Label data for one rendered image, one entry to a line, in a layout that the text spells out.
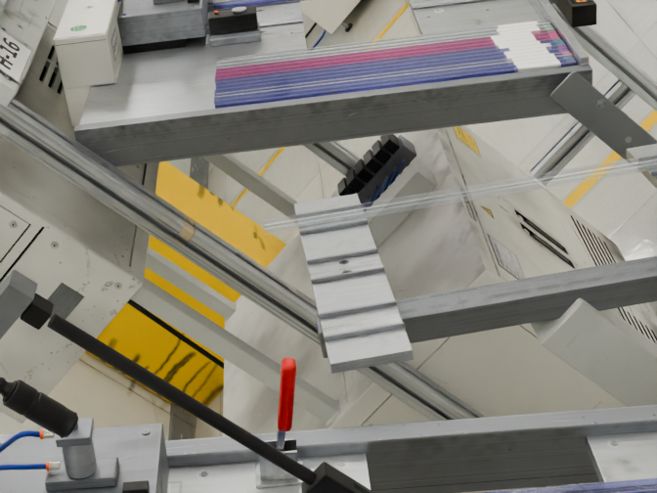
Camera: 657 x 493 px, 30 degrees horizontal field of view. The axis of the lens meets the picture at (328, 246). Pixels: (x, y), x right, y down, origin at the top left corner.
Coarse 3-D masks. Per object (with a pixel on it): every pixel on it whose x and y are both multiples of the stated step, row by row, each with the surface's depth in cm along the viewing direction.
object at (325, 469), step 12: (324, 468) 70; (324, 480) 70; (336, 480) 70; (348, 480) 71; (312, 492) 70; (324, 492) 70; (336, 492) 70; (348, 492) 70; (360, 492) 71; (372, 492) 72
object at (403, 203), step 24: (576, 168) 129; (600, 168) 128; (624, 168) 128; (648, 168) 128; (432, 192) 128; (456, 192) 127; (480, 192) 127; (504, 192) 128; (288, 216) 127; (312, 216) 126; (336, 216) 127; (360, 216) 127
